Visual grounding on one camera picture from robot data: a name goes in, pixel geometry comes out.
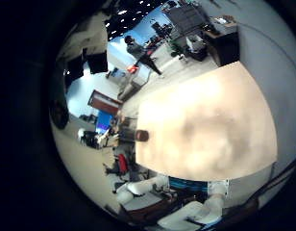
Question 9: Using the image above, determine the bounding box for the red and black chair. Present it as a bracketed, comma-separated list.
[104, 153, 131, 176]

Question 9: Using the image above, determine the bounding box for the brown desk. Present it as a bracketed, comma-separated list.
[120, 192, 176, 224]

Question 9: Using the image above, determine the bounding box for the white bin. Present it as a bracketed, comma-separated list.
[185, 34, 208, 55]

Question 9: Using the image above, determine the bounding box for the dark brown round vase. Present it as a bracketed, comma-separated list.
[135, 129, 151, 142]

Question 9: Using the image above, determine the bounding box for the grey cart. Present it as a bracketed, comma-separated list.
[117, 71, 153, 101]

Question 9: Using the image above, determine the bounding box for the white mounting plate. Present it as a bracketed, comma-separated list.
[207, 179, 230, 197]

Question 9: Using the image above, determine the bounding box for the person in dark clothes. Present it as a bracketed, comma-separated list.
[123, 35, 163, 77]

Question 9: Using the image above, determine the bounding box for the bright blue panel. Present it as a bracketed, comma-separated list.
[95, 110, 114, 135]

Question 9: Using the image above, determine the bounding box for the black cabinet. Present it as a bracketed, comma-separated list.
[204, 23, 241, 67]

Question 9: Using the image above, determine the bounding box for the blue striped panel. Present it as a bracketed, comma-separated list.
[168, 176, 209, 194]

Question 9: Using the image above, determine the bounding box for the wooden cabinet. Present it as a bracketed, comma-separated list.
[87, 90, 123, 117]

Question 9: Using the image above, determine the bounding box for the black cable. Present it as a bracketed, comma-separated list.
[247, 153, 296, 208]

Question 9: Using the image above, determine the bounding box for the grey shelf unit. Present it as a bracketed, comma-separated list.
[168, 4, 209, 37]

